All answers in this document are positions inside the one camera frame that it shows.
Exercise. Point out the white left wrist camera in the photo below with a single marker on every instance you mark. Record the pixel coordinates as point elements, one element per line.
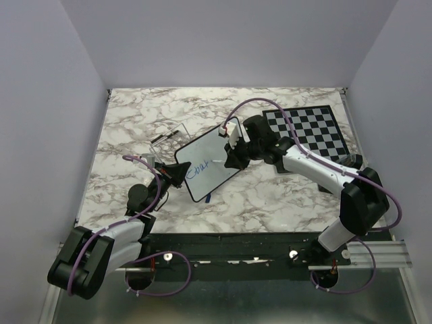
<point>149,159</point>

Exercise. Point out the silver wire whiteboard stand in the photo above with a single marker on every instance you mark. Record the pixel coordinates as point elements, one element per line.
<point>164,146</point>

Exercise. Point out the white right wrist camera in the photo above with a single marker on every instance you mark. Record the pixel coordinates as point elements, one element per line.
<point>232,132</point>

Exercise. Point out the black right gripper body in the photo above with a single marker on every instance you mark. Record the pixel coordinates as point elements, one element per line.
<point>246,148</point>

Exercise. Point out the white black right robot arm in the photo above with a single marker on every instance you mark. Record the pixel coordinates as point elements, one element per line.
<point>362,203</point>

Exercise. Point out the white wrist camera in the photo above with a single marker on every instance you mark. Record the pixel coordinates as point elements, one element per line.
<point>232,132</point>
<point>149,159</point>

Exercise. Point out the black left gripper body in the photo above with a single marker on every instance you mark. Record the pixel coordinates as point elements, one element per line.
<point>163,175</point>

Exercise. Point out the black grey chessboard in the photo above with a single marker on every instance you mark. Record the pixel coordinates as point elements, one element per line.
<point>318,131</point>

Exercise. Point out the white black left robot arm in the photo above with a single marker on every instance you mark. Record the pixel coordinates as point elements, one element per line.
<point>88,255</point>

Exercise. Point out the black framed whiteboard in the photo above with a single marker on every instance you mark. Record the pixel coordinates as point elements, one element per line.
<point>204,176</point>

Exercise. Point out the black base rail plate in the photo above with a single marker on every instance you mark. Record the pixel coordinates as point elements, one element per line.
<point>234,257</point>

